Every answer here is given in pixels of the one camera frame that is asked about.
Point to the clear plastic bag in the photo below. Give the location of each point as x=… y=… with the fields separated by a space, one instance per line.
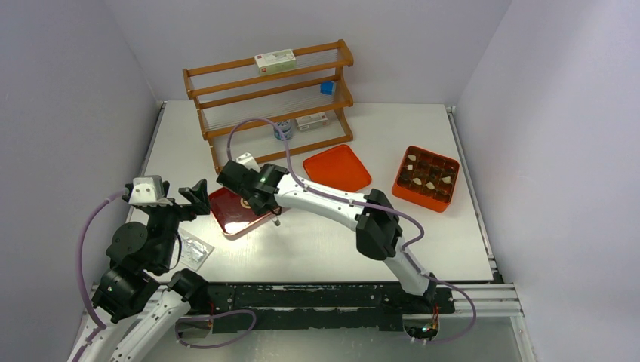
x=193 y=250

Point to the white green box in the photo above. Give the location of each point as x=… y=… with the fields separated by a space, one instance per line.
x=275 y=62

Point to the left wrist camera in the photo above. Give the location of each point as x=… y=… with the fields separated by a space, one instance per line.
x=146 y=191

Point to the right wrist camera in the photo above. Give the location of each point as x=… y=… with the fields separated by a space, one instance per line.
x=248 y=161

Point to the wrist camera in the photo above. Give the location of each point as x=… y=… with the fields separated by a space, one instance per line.
x=248 y=161
x=146 y=191

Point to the black base frame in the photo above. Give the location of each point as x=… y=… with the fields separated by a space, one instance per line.
x=237 y=306

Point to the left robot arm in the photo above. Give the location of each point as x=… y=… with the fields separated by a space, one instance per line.
x=139 y=253

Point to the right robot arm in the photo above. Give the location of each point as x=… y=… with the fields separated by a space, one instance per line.
x=378 y=234

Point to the blue cube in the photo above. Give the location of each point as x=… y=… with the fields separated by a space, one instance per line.
x=328 y=87

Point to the dark red tray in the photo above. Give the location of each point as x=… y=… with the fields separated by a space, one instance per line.
x=233 y=214

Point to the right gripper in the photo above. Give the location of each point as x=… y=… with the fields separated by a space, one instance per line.
x=261 y=211

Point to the orange box lid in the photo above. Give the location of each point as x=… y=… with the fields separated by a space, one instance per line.
x=338 y=168

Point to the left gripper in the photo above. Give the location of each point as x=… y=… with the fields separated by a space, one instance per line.
x=197 y=196

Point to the wooden three-tier shelf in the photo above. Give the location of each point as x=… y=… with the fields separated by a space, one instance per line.
x=244 y=104

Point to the orange compartment box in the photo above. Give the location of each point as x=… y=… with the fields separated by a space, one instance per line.
x=426 y=179

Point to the blue lidded jar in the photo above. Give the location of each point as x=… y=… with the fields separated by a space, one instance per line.
x=283 y=130

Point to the white red small box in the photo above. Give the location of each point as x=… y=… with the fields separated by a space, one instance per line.
x=311 y=122

